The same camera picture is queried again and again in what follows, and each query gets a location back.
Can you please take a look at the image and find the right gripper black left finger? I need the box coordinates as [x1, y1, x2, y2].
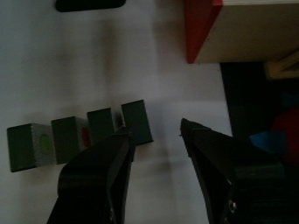
[45, 125, 137, 224]

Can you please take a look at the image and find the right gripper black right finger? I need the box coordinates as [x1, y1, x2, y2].
[179, 117, 299, 224]

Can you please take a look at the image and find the green toy sushi piece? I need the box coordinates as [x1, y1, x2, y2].
[85, 108, 120, 144]
[120, 99, 155, 146]

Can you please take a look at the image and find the green sushi piece red centre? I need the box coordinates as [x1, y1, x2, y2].
[51, 115, 93, 165]

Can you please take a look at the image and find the red plastic cup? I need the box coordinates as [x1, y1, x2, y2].
[269, 108, 299, 167]

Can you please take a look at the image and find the light wooden box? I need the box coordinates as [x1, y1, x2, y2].
[263, 50, 299, 81]

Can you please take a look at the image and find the red-sided wooden block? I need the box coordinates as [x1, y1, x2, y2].
[183, 0, 299, 65]

